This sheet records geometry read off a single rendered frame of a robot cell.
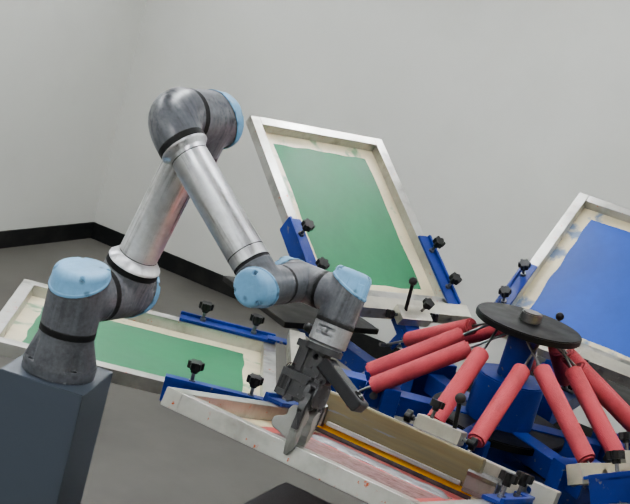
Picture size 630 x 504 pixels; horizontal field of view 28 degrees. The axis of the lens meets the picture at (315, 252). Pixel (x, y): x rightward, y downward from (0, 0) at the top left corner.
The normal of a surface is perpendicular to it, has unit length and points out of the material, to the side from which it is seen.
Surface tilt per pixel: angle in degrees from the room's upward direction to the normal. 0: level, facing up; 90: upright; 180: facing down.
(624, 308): 32
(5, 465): 90
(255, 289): 90
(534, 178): 90
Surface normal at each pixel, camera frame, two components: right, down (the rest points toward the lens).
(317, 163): 0.50, -0.62
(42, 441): -0.18, 0.18
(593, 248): -0.02, -0.76
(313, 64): -0.45, 0.08
